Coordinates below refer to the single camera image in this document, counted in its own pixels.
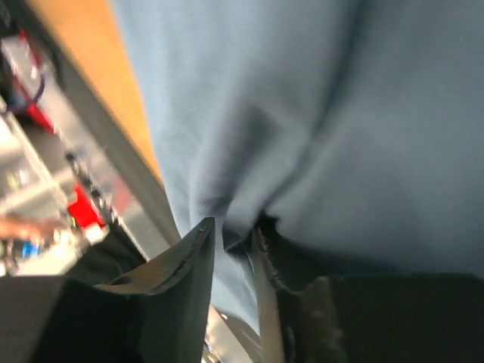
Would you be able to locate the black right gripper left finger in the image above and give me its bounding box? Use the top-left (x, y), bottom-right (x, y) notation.
top-left (1, 218), bottom-right (215, 362)

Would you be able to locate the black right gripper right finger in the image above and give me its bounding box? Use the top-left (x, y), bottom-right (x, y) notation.
top-left (251, 226), bottom-right (483, 362)

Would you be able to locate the blue-grey t-shirt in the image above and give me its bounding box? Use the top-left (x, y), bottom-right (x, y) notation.
top-left (112, 1), bottom-right (483, 329)

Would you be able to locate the aluminium frame rail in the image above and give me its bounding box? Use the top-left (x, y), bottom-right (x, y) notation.
top-left (9, 1), bottom-right (178, 258)

